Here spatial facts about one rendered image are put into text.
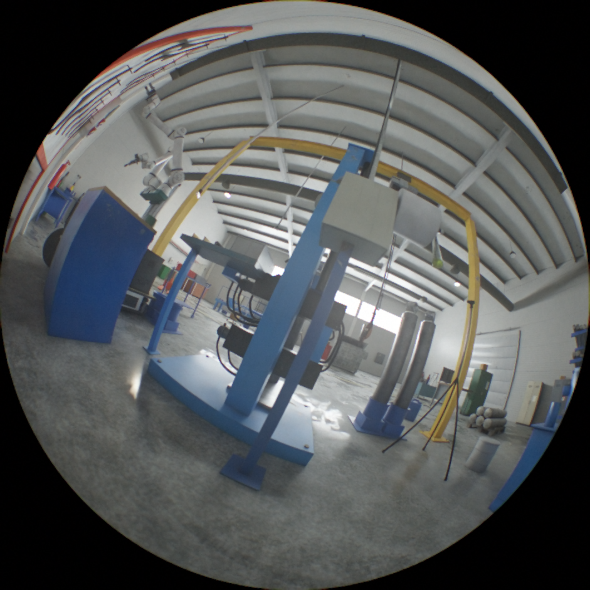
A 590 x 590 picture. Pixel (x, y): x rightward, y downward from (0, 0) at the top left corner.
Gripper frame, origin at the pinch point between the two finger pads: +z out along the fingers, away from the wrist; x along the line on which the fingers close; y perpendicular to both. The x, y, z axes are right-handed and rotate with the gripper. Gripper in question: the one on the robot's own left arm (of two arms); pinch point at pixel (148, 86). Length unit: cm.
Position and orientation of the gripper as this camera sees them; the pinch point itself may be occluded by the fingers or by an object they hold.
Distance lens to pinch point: 269.4
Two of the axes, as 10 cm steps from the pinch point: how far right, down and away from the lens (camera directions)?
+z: -0.5, -2.4, -9.7
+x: 8.5, 4.9, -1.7
